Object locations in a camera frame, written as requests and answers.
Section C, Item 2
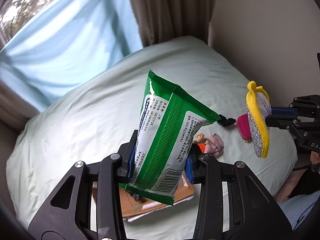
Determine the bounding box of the yellow rimmed mesh sponge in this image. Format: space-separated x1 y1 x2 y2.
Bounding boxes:
246 81 272 158

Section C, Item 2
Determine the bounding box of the magenta leather pouch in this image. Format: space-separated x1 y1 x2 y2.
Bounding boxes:
236 114 252 144

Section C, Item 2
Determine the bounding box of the black sock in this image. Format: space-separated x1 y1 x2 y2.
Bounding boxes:
217 114 236 127

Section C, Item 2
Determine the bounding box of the pink cloth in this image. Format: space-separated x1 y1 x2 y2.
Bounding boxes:
204 133 224 159

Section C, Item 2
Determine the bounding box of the green wet wipes pack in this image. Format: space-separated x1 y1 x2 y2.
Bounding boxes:
121 71 220 205

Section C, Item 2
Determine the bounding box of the orange fluffy pompom toy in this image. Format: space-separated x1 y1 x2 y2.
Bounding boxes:
193 133 207 153

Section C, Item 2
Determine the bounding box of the person's right hand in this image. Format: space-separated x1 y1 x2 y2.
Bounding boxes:
310 152 320 172

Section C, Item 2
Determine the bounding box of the brown cardboard box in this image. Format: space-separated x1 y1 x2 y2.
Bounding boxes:
92 173 196 218

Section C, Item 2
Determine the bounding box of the pale green bed sheet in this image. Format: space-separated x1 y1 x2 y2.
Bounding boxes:
6 37 297 239

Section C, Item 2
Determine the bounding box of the brown drape left side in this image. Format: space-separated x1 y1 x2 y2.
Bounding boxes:
0 81 39 132

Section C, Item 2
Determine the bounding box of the brown drape curtain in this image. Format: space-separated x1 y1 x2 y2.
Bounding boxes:
130 0 215 47

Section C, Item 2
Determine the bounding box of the light blue sheer curtain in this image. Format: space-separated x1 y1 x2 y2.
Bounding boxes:
1 0 143 111

